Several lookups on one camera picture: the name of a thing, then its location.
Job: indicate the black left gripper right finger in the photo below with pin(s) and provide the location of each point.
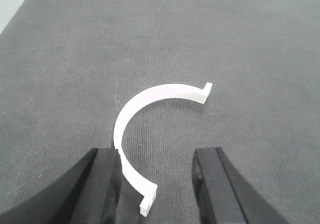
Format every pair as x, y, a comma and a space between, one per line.
224, 196

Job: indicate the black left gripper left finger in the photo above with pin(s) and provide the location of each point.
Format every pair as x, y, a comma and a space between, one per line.
88, 193

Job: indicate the dark grey table mat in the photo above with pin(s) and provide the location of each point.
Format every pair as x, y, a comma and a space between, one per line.
67, 68

